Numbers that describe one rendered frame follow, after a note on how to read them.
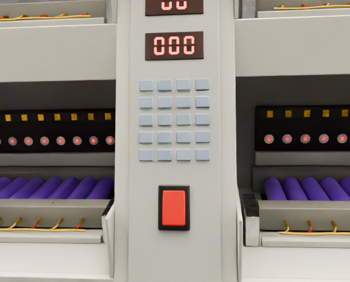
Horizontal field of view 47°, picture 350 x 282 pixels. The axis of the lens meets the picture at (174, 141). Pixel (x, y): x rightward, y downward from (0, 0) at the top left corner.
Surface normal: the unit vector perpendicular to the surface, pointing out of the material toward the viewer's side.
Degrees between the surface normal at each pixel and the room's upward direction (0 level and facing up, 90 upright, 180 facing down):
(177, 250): 90
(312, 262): 21
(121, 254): 90
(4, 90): 90
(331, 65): 110
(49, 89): 90
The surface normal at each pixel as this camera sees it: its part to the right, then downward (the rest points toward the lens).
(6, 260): -0.04, -0.96
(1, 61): -0.09, 0.27
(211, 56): -0.10, -0.08
